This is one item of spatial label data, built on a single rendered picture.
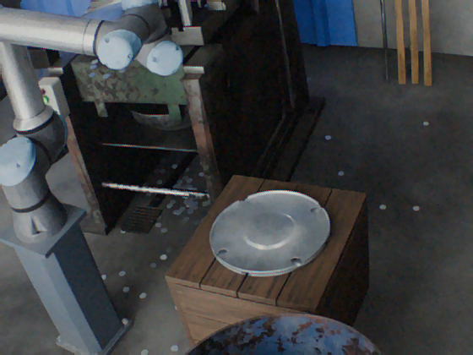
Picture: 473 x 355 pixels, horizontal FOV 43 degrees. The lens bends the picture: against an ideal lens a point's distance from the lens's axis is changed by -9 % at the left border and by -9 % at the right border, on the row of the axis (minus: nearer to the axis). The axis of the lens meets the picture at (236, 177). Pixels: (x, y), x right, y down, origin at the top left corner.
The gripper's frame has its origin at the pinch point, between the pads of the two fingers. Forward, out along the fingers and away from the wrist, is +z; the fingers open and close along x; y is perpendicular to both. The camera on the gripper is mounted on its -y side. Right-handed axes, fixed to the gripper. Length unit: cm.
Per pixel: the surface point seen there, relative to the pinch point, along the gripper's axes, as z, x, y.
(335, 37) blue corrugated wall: 84, 68, -125
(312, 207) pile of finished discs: -42, 48, -22
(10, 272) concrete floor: 39, 77, 56
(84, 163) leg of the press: 32, 48, 16
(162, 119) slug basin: 19.9, 39.8, -10.6
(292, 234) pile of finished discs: -47, 48, -12
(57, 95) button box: 25.9, 19.7, 17.9
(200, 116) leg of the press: -6.6, 30.4, -12.7
